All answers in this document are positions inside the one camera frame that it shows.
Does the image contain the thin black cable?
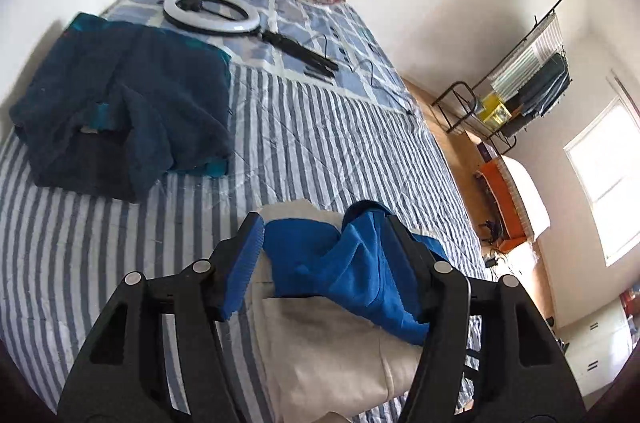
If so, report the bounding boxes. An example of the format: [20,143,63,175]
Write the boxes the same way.
[305,34,416,116]

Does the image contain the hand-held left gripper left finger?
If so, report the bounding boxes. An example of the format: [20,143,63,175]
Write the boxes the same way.
[57,212,266,423]

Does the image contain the striped bed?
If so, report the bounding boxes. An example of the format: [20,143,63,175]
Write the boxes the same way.
[0,0,486,423]

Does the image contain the blue checked sheet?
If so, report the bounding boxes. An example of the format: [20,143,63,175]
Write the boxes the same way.
[100,0,416,109]

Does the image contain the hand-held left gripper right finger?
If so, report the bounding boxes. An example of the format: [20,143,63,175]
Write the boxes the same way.
[385,214,587,423]

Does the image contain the orange covered stool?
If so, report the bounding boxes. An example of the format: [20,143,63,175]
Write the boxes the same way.
[475,156,551,254]

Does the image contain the white drawer cabinet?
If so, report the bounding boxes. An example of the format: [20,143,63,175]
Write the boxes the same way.
[562,303,633,384]

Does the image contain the striped hanging towel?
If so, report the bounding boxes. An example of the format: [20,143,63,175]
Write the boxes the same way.
[487,16,561,91]

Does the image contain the dark hanging clothes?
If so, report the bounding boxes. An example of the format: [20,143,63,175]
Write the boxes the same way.
[515,50,571,119]

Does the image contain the white ring light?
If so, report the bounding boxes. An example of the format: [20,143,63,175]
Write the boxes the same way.
[162,0,340,78]

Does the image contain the dark blue garment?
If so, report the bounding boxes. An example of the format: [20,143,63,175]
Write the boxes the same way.
[9,12,235,204]

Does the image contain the window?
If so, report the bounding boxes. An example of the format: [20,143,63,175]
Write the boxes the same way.
[564,96,640,266]

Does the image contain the beige and blue jacket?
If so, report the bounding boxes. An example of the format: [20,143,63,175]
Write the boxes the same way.
[250,198,468,423]

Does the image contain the small black tripod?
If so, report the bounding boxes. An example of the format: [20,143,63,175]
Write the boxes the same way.
[480,218,506,244]

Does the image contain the black clothes rack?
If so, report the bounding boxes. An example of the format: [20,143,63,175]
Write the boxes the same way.
[432,0,571,156]

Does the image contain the yellow box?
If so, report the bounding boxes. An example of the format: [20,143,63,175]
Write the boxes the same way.
[477,93,511,126]

